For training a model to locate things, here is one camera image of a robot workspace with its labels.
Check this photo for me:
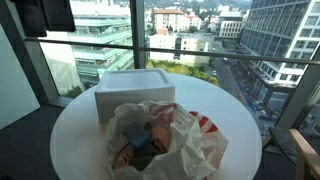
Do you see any blue soft object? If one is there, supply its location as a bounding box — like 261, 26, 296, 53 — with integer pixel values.
123, 123, 154, 150

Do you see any white red plastic shopping bag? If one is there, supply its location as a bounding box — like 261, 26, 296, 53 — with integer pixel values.
105, 100, 230, 180

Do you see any dark green plush toy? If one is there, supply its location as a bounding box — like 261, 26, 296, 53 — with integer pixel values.
128, 147, 158, 172

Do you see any white plastic basket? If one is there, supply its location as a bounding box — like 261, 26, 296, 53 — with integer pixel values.
94, 68, 176, 125

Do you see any grey horizontal window railing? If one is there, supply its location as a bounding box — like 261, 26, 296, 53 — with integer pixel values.
24, 37, 320, 66

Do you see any wooden chair with dark seat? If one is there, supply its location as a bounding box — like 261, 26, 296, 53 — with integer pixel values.
268, 126, 320, 180

